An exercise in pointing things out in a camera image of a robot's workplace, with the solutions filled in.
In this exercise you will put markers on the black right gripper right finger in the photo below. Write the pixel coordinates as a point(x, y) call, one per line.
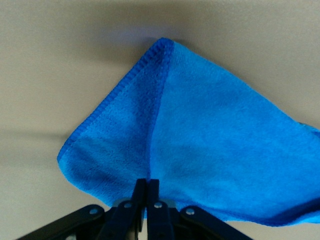
point(157, 220)

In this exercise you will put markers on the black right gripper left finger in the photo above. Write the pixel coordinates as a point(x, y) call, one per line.
point(125, 220)

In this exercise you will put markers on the blue microfibre towel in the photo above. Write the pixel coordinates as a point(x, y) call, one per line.
point(200, 140)

